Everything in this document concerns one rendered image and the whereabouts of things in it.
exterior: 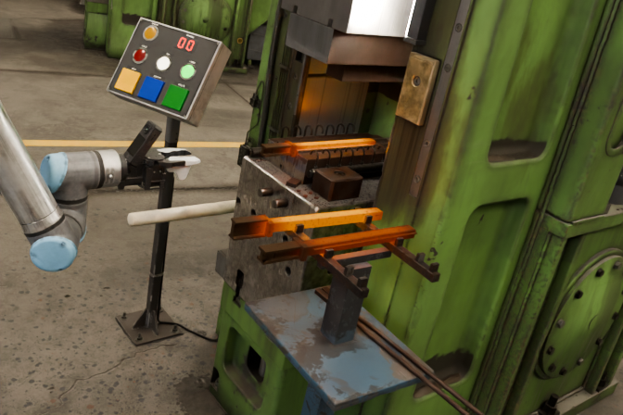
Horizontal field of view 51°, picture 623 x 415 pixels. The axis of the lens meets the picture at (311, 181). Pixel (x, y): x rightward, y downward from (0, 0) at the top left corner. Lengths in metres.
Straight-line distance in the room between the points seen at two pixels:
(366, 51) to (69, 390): 1.51
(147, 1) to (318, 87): 4.72
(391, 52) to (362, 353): 0.85
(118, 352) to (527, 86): 1.73
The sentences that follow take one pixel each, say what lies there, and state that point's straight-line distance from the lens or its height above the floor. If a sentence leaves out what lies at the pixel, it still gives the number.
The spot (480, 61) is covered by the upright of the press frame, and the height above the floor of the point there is 1.39.
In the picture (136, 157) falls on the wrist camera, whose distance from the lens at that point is 1.64.
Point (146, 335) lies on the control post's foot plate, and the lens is 2.70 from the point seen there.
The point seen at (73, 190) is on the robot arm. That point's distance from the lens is 1.59.
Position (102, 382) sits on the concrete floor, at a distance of 2.50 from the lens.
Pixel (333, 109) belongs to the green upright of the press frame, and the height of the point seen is 1.04.
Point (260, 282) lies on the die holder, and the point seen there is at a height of 0.57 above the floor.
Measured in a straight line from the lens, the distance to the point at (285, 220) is 1.52.
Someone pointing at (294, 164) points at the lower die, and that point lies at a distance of 1.91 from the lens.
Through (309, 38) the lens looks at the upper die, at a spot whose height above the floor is 1.32.
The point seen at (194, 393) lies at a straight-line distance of 2.47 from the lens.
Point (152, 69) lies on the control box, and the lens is 2.26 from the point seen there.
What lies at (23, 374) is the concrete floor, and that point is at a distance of 2.55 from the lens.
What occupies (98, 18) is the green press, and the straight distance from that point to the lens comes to 6.95.
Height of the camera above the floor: 1.62
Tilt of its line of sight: 22 degrees down
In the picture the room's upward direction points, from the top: 12 degrees clockwise
